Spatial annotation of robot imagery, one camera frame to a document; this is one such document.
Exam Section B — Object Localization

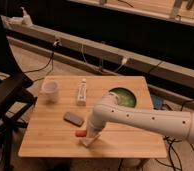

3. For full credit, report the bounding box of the blue object on floor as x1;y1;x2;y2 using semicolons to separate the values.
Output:
151;95;163;110

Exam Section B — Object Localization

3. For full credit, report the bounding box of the translucent plastic cup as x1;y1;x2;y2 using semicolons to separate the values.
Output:
41;81;59;102

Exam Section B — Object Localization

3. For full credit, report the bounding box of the white sponge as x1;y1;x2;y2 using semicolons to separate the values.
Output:
79;134;99;148

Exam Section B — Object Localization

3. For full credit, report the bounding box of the white spray bottle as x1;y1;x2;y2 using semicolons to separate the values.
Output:
22;7;33;27

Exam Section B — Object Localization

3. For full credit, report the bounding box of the white tube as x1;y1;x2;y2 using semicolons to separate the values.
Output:
76;79;87;106

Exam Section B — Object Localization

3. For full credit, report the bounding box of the wooden table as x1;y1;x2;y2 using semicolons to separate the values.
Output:
19;76;167;158

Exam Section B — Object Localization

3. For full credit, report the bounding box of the black chair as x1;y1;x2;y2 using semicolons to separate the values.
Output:
0;61;38;171

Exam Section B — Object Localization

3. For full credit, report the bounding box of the dark grey rectangular block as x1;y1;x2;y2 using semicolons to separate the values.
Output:
63;112;84;127

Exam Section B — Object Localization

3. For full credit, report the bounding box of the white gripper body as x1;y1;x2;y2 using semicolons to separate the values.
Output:
86;115;106;138

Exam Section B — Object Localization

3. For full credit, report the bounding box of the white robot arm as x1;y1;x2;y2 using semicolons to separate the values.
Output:
86;92;194;144

